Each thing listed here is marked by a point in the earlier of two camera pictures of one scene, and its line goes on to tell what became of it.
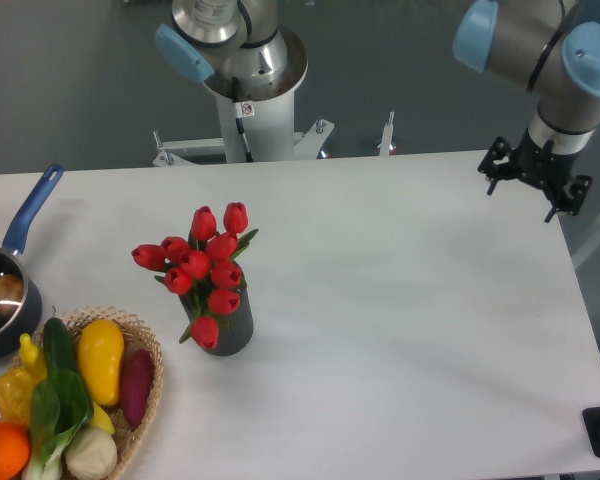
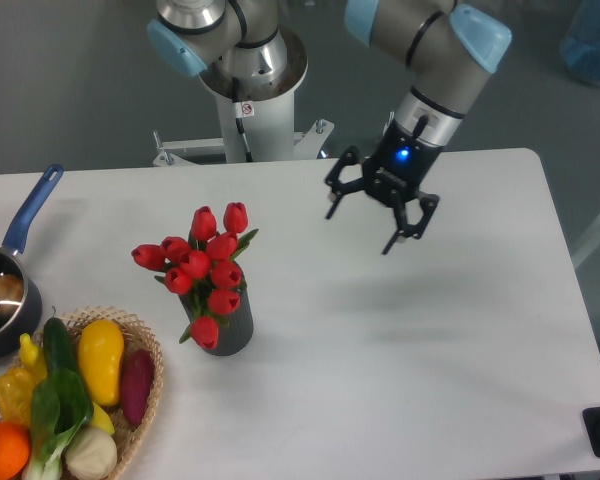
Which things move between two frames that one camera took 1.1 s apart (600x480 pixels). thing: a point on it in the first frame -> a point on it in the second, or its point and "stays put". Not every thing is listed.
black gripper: x=541 y=165 -> x=393 y=173
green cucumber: x=60 y=346 stays put
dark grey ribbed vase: x=235 y=330 stays put
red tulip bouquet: x=206 y=269 stays put
